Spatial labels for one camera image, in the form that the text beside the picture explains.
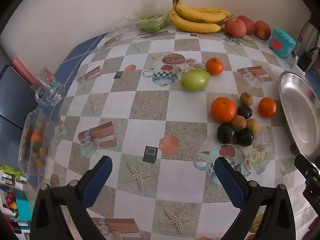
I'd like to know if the dark blue cabinet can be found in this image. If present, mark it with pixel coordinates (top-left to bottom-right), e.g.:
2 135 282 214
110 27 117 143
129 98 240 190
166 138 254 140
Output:
0 65 33 160

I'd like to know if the teal box with red label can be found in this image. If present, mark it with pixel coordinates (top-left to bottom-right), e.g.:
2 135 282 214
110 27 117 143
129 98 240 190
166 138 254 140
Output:
269 28 297 58

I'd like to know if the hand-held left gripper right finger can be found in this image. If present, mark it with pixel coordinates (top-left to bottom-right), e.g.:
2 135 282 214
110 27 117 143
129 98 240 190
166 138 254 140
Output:
214 156 297 240

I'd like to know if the clear bag of green fruits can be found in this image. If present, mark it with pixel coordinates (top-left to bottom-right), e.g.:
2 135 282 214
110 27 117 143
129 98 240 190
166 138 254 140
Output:
126 14 169 33

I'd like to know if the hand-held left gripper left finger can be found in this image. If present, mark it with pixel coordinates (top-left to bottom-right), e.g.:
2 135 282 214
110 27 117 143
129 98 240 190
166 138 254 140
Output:
30 155 113 240

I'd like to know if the checkered printed tablecloth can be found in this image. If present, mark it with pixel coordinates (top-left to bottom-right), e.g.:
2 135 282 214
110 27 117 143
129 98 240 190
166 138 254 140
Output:
19 30 320 240

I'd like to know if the clear glass mug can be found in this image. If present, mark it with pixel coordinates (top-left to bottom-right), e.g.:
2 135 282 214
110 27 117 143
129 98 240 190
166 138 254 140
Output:
30 67 66 107

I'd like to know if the large orange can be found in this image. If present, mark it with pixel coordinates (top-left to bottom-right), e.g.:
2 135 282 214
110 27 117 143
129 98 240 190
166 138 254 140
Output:
211 97 237 123

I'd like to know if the small orange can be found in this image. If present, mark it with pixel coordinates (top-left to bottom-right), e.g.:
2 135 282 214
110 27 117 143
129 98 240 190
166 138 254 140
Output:
258 97 277 118
205 57 224 76

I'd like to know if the large red apple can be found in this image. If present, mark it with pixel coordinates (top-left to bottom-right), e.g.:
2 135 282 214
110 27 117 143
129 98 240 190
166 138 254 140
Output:
224 17 247 38

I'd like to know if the round steel plate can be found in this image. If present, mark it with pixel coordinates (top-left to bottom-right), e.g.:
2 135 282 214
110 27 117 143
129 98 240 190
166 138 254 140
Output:
278 71 320 158

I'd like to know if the black power adapter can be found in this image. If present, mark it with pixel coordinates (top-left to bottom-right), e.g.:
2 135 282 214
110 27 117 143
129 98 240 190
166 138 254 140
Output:
297 47 320 72

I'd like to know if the yellow banana bunch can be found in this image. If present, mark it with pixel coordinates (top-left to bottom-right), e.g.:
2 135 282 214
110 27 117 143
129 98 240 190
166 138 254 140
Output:
168 0 233 33

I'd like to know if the dark plum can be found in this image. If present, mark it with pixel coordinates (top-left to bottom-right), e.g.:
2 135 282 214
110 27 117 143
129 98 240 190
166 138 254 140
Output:
237 128 255 147
217 123 237 144
237 105 253 120

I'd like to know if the clear bag of small fruits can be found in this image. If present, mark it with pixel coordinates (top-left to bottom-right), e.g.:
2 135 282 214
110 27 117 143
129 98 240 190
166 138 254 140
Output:
18 110 60 180

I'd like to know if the green mango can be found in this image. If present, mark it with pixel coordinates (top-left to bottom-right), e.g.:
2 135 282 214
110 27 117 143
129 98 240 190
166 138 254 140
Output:
180 69 211 92

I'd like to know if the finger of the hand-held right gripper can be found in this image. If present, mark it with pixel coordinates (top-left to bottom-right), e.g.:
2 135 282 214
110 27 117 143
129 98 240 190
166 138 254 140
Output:
294 154 320 214

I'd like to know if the colourful toy pile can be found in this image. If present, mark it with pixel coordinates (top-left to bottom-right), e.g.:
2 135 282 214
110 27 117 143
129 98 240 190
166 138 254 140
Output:
0 162 33 230

